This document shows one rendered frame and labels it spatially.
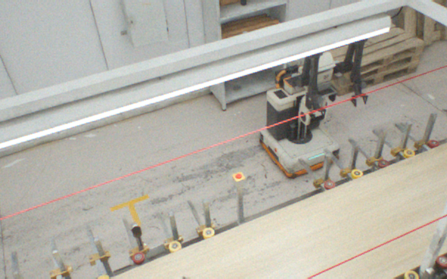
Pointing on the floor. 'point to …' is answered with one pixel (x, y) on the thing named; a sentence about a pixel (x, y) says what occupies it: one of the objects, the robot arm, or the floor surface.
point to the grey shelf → (245, 85)
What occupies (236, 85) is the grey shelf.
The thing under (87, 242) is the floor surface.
